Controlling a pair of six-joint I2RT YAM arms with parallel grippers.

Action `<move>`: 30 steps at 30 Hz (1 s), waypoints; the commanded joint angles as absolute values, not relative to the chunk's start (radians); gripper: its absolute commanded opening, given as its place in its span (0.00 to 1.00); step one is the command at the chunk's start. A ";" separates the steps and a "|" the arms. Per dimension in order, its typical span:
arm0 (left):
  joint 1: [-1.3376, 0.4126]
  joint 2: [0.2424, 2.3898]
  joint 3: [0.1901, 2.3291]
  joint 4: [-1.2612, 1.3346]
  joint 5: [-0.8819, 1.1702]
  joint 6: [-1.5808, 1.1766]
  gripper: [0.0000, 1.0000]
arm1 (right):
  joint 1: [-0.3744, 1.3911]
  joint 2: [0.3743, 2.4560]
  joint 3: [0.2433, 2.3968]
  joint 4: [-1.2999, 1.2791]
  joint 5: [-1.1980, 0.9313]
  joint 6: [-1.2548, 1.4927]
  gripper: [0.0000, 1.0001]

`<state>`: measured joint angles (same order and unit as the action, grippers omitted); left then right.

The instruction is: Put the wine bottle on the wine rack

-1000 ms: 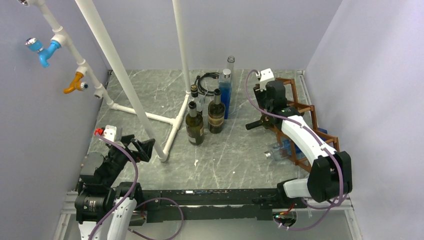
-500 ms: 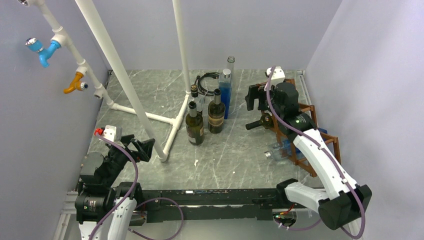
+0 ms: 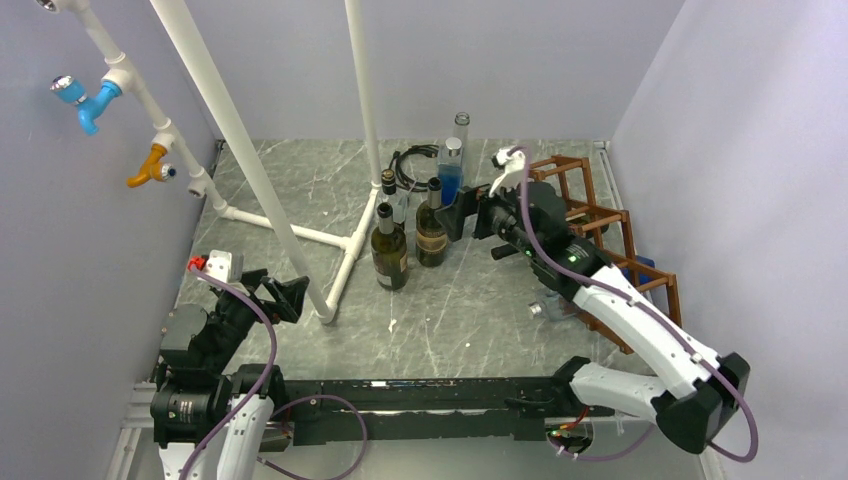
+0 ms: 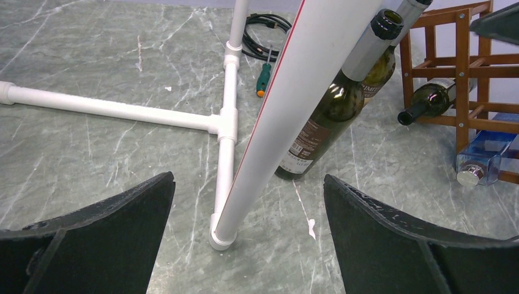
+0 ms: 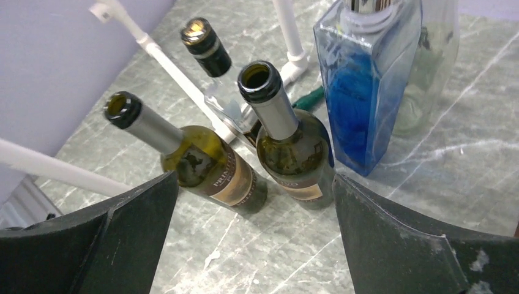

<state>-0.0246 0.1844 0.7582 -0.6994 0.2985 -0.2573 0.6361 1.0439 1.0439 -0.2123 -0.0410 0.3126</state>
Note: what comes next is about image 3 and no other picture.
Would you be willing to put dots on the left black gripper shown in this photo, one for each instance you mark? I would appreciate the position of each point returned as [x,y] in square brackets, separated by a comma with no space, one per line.
[290,291]

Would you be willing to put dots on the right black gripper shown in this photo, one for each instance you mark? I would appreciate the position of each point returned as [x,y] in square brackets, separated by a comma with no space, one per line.
[465,205]

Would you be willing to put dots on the green wine bottle silver neck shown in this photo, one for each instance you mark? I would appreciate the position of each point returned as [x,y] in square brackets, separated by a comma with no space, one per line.
[431,237]

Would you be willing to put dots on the tall blue liquid bottle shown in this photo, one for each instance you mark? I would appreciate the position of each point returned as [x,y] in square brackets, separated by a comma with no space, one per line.
[450,169]

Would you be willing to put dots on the dark green wine bottle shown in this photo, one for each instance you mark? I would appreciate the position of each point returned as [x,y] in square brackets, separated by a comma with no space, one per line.
[389,250]

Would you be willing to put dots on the dark wine bottle cream label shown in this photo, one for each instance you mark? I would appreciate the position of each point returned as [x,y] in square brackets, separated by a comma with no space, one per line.
[507,252]

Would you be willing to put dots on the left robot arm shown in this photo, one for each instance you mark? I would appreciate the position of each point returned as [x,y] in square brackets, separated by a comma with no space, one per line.
[206,423]

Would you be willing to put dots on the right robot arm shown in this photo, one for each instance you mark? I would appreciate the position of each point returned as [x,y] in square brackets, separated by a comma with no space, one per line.
[693,391]

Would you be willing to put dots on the clear square liquor bottle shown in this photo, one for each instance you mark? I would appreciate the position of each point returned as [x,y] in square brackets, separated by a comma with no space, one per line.
[396,196]

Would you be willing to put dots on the tall clear glass bottle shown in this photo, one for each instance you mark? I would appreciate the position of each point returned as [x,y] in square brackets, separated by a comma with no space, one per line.
[461,128]

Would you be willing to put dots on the blue clear bottle lying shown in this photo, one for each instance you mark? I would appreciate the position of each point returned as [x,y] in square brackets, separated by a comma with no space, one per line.
[551,306]

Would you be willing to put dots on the brown wooden wine rack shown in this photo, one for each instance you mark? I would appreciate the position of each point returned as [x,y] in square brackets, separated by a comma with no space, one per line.
[589,219]

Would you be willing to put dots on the orange plastic faucet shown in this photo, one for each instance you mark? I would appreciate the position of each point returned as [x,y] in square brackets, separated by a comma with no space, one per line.
[153,168]

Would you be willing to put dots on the blue plastic faucet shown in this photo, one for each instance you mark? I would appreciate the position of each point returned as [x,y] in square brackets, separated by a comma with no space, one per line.
[89,108]

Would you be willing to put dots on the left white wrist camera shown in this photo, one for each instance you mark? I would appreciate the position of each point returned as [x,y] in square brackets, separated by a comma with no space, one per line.
[224,266]

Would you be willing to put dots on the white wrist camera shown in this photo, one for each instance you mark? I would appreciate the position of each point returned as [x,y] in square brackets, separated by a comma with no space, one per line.
[511,162]
[224,266]

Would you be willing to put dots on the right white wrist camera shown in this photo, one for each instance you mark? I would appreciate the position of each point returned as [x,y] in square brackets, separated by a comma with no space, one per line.
[511,162]

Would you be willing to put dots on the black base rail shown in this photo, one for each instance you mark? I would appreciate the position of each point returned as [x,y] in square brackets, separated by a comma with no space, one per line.
[520,408]

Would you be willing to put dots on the white PVC pipe frame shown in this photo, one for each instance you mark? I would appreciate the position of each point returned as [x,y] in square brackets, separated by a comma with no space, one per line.
[186,38]

